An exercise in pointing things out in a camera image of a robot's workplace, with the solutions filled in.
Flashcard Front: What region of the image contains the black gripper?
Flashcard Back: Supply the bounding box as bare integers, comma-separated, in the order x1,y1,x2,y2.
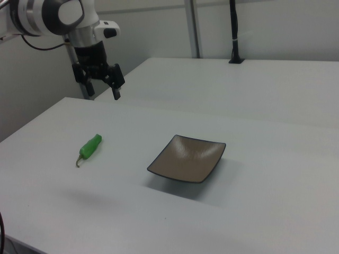
72,41,126,101

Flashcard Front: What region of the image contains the green chili pepper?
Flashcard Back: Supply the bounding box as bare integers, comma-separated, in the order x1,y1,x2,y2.
75,133,104,168

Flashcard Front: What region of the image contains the square brown ceramic plate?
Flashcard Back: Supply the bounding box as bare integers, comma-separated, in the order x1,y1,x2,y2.
146,134,227,185

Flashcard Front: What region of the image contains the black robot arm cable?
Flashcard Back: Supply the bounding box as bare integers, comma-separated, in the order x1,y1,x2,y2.
21,34,72,51

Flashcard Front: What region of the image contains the black camera stand pole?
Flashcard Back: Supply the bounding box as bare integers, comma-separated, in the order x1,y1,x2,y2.
228,0,246,65

